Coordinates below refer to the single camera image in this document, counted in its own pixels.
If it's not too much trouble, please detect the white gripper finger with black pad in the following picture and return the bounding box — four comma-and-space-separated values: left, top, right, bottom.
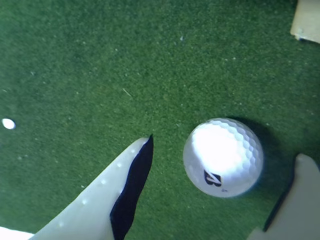
26, 133, 154, 240

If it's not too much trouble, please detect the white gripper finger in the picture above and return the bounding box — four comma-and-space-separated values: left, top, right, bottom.
246, 152, 320, 240

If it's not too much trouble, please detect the white golf ball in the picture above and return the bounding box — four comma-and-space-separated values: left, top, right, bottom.
182, 117, 265, 199

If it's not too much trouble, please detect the small white dot marker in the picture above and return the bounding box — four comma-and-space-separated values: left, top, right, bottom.
1, 117, 17, 130

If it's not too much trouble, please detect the long green turf mat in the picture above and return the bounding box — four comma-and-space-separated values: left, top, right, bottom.
0, 0, 320, 240

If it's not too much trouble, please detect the brown cardboard ramp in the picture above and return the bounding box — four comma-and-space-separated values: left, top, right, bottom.
289, 0, 320, 45

